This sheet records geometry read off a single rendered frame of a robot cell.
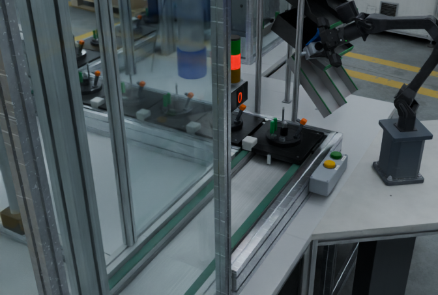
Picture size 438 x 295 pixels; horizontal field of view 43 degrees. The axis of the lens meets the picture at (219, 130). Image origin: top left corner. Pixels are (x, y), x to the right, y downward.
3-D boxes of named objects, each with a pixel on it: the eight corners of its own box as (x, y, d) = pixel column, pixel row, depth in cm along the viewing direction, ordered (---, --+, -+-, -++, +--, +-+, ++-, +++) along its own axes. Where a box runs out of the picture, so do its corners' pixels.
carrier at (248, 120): (265, 122, 229) (266, 95, 223) (238, 148, 211) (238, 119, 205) (214, 110, 240) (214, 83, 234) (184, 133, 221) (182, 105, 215)
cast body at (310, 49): (317, 47, 209) (325, 39, 203) (321, 57, 208) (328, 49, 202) (297, 49, 207) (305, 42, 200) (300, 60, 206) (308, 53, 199)
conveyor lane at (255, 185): (321, 156, 222) (323, 134, 217) (217, 290, 158) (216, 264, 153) (257, 139, 235) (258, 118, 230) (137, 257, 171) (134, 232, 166)
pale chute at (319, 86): (339, 107, 232) (347, 102, 229) (323, 118, 224) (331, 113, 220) (302, 52, 234) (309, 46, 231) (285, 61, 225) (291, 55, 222)
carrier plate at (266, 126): (324, 137, 218) (324, 132, 217) (300, 165, 199) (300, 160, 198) (268, 123, 228) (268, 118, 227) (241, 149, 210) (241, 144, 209)
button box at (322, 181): (347, 168, 207) (348, 154, 204) (327, 196, 191) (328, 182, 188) (328, 163, 210) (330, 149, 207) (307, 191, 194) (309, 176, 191)
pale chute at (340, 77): (350, 94, 244) (358, 89, 241) (335, 104, 235) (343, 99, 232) (315, 41, 246) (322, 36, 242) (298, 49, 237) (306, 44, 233)
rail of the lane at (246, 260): (340, 154, 223) (343, 131, 218) (236, 298, 156) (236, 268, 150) (327, 151, 226) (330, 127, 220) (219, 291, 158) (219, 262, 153)
